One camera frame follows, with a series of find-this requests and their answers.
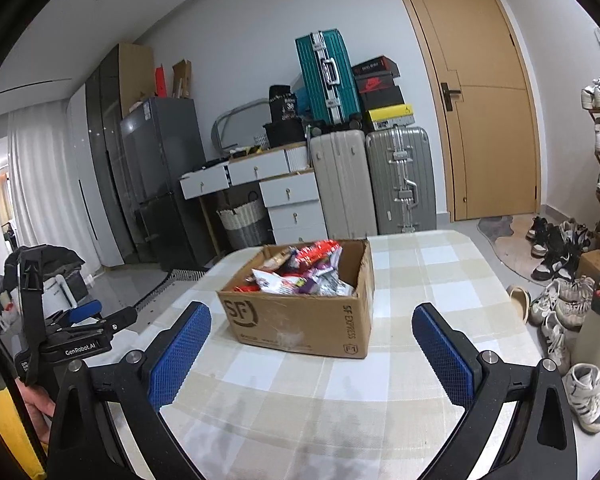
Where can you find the white curtain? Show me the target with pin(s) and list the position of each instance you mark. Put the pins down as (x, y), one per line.
(40, 185)

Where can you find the black gift bag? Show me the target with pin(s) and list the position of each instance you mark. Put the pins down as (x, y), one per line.
(282, 105)

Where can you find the dark patterned rug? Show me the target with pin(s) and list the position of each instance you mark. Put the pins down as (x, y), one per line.
(170, 287)

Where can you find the person's left forearm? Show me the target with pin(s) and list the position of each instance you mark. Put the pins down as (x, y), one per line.
(5, 435)

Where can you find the pile of mixed snacks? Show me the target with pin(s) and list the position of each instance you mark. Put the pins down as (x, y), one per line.
(300, 275)

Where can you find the grey fluffy mat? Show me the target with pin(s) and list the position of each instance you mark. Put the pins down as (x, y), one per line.
(497, 227)

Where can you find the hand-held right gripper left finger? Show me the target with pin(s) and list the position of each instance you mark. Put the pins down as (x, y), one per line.
(180, 355)

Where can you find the white mesh basket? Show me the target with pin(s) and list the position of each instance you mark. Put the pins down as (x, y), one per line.
(263, 140)

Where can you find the beige suitcase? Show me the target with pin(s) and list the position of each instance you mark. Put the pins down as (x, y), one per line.
(340, 185)

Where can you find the folded brown cardboard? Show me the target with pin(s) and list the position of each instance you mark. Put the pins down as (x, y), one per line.
(182, 80)

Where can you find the wooden door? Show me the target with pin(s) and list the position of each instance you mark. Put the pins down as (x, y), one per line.
(490, 135)

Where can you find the dark glass cabinet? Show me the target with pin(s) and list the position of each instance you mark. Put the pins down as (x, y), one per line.
(105, 160)

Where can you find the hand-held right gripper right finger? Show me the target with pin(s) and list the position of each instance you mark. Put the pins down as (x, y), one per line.
(445, 355)

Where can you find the grey refrigerator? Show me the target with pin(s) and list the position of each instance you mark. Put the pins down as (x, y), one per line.
(165, 170)

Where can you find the teal suitcase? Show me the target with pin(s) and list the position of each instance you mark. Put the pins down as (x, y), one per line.
(325, 80)

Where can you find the plain black shoe box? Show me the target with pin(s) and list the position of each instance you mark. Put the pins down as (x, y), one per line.
(382, 99)

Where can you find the black plastic bag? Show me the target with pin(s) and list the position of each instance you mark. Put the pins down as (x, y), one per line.
(65, 260)

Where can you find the white bin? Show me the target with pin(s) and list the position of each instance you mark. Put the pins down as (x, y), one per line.
(60, 292)

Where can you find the woven laundry basket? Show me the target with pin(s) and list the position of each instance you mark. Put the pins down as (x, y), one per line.
(245, 220)

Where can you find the black round box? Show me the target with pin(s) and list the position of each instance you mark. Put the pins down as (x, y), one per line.
(285, 132)

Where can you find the white desk with drawers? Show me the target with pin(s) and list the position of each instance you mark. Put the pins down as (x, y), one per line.
(290, 195)

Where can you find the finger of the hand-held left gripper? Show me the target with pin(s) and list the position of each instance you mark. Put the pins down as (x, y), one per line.
(82, 311)
(120, 321)

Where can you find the beige round mat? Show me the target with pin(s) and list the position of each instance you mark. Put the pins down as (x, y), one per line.
(517, 255)

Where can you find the brown cardboard box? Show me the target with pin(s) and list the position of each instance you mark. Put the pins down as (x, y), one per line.
(300, 325)

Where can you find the silver suitcase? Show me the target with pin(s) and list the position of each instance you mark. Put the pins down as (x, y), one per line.
(400, 180)

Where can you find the small cardboard box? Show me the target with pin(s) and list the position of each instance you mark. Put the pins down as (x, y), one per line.
(597, 265)

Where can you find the red black shoe box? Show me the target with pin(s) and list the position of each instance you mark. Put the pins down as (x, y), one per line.
(376, 84)

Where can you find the yellow black shoe box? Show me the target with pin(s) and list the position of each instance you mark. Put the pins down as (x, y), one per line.
(390, 116)

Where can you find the red paper bag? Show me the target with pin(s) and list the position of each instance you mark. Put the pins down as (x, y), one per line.
(161, 82)

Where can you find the oval mirror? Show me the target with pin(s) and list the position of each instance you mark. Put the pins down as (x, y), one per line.
(240, 125)

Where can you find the person's left hand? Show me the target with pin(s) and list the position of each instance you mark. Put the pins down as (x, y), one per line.
(37, 407)

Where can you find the loose sneakers group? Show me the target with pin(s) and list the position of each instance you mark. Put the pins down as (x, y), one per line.
(575, 300)

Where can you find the black red-trim shoe box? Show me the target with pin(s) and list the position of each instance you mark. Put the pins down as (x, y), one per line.
(375, 66)

